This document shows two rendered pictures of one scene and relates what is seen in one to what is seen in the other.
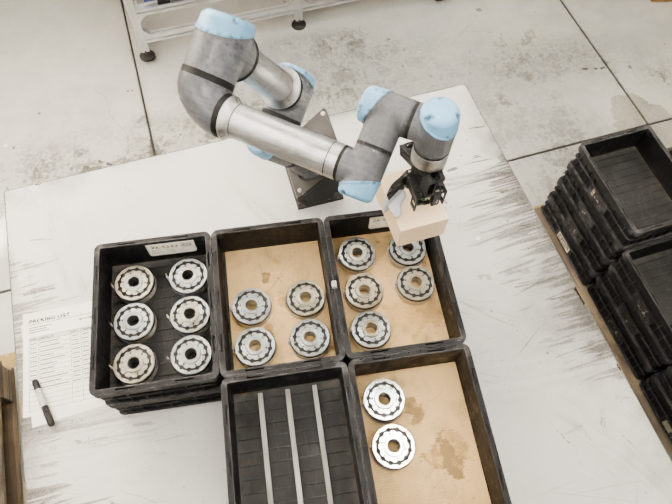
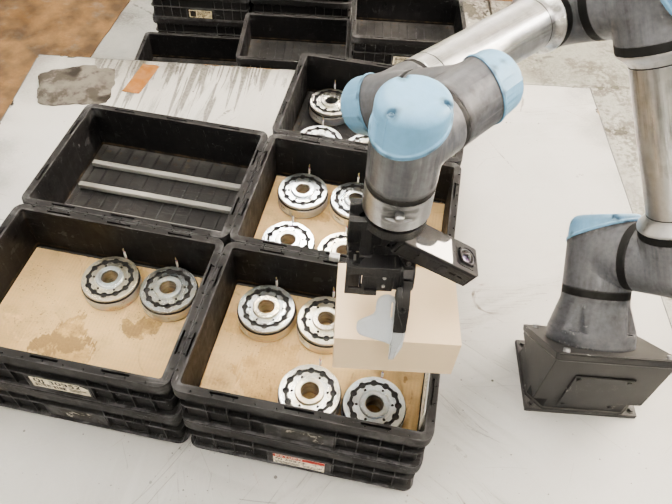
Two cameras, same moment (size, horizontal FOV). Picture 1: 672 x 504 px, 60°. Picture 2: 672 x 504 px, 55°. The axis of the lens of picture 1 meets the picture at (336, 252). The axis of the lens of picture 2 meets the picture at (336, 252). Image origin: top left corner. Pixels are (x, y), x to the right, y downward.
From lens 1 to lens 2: 1.16 m
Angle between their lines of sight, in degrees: 54
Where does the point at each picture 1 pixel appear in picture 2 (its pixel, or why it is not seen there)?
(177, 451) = not seen: hidden behind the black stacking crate
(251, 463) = (184, 168)
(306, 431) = (186, 217)
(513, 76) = not seen: outside the picture
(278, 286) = not seen: hidden behind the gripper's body
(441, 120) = (389, 86)
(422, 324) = (246, 386)
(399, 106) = (454, 74)
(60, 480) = (267, 86)
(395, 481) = (77, 277)
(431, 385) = (157, 361)
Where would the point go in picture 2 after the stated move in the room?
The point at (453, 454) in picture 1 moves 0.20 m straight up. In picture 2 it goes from (60, 349) to (20, 280)
